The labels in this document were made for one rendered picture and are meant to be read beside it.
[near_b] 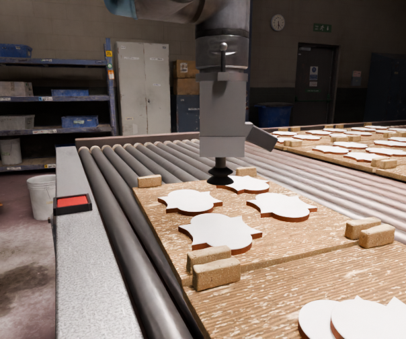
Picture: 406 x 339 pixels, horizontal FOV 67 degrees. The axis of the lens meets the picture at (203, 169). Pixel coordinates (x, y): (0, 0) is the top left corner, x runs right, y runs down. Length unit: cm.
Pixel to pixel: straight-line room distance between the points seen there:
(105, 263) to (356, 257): 36
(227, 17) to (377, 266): 38
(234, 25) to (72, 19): 532
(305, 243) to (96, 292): 31
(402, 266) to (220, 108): 32
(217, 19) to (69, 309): 40
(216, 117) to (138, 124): 472
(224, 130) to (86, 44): 527
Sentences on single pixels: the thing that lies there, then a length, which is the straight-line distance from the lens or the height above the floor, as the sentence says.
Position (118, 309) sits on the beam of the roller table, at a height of 91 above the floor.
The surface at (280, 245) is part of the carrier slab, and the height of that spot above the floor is 94.
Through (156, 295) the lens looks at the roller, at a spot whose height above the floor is 92.
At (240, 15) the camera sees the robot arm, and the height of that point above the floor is 126.
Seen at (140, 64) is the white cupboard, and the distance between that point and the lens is 513.
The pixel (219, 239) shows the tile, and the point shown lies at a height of 95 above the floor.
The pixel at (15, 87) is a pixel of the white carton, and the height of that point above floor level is 122.
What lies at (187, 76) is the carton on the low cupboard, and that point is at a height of 142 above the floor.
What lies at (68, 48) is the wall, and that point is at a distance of 565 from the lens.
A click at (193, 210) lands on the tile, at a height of 95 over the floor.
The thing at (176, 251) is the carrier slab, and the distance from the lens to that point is 47.
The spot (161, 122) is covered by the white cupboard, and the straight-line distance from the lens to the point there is 520.
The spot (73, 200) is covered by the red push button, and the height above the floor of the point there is 93.
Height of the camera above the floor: 116
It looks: 14 degrees down
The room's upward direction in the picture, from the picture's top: straight up
